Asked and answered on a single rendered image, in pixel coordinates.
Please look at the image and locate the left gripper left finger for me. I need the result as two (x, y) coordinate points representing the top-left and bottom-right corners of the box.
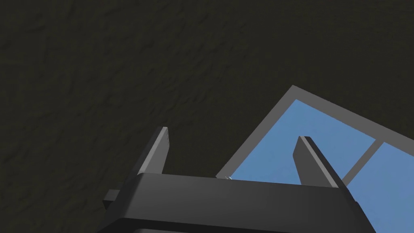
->
(137, 126), (170, 176)

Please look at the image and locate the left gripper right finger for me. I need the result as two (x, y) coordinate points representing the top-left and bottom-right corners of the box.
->
(292, 136), (347, 189)

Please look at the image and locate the grey framed window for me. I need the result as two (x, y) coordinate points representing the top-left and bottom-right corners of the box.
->
(215, 85), (414, 233)

